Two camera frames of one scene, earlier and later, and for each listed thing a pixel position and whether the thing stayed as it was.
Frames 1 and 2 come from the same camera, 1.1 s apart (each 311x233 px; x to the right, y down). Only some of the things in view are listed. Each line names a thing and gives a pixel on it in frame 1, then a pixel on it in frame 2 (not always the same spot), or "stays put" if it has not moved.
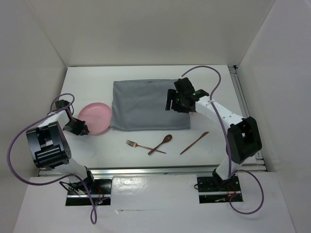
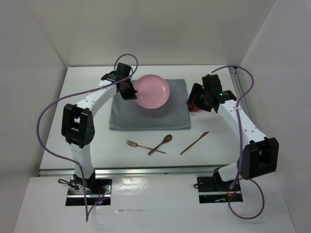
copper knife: x=190 y=145 stays put
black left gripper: x=78 y=131 to x=131 y=95
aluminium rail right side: x=259 y=159 stays put
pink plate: x=97 y=116 to x=153 y=91
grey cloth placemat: x=140 y=105 stays put
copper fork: x=134 y=144 stays put
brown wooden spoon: x=167 y=138 stays put
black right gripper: x=171 y=94 to x=196 y=90
